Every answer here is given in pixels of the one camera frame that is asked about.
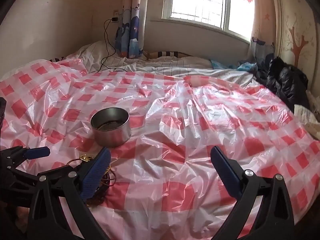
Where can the white printed paper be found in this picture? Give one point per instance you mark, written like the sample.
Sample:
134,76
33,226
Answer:
306,120

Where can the dark striped pillow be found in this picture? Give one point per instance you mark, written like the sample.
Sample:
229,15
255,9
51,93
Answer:
167,54

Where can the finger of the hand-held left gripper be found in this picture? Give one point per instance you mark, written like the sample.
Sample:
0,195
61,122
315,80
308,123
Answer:
18,183
37,153

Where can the blue plastic bag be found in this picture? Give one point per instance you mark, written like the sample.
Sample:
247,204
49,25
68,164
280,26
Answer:
246,67

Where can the wall socket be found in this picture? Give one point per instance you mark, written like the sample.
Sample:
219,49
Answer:
116,12

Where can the black phone charger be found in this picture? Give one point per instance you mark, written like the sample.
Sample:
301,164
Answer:
115,19

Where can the round metal tin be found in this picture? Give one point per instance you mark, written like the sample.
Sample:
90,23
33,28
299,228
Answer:
117,136

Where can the red checked plastic sheet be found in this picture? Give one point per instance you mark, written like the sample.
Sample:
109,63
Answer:
175,130

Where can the brown tree wall sticker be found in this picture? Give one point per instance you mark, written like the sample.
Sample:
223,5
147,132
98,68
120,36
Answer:
298,45

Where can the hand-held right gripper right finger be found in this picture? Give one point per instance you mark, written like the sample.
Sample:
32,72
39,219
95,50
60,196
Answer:
225,171

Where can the black puffer jacket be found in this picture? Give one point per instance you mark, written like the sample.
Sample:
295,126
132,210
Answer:
285,82

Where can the white framed window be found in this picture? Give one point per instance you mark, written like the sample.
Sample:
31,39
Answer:
200,2

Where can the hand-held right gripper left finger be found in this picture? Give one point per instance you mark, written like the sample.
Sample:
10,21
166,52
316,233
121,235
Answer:
96,171

